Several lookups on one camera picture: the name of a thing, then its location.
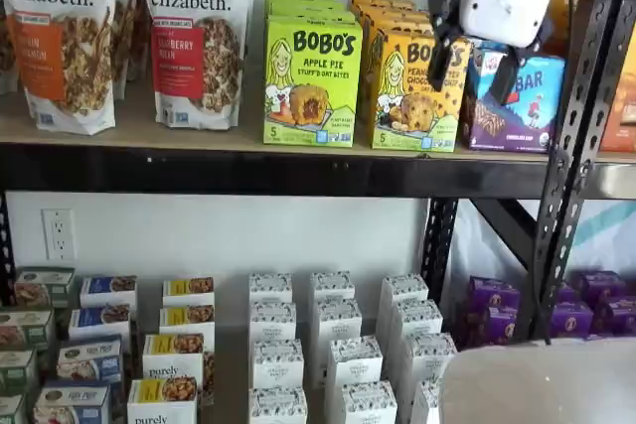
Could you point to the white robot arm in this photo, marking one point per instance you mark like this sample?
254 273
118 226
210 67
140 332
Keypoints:
541 384

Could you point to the blue ZBar box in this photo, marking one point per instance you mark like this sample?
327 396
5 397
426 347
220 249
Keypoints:
536 113

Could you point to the mustard brown box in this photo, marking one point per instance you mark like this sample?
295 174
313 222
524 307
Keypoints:
576 22

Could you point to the orange box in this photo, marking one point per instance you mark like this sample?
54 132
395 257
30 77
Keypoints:
621 121

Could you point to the white patterned pantry box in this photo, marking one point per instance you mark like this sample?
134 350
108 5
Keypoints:
277 406
272 321
403 290
426 401
428 359
278 364
354 367
270 287
367 404
338 322
333 286
416 320

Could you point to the yellow label granola box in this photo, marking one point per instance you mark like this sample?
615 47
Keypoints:
189 290
187 320
174 359
163 401

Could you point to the blue label granola box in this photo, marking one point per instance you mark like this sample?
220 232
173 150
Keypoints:
108 290
72 403
89 359
99 321

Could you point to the green label granola box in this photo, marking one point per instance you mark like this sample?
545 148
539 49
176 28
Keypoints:
27 328
17 369
11 409
45 287

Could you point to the black diagonal rack brace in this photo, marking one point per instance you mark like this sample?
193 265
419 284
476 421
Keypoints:
507 223

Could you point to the white teal plastic sheet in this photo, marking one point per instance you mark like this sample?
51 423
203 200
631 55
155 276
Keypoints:
606 235

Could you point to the black rack cross beam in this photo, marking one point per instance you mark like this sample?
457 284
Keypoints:
248 171

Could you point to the cranberry pecan granola bag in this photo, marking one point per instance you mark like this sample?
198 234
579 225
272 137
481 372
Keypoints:
196 46

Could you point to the Purely Elizabeth granola bag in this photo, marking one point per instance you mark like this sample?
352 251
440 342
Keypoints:
130 37
7 56

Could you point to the pumpkin cinnamon granola bag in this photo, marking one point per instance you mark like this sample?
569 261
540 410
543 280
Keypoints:
59 46

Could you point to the black perforated rack post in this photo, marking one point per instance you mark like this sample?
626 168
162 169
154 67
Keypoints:
5 255
576 96
439 245

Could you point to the white wall outlet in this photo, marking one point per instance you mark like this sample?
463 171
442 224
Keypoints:
58 234

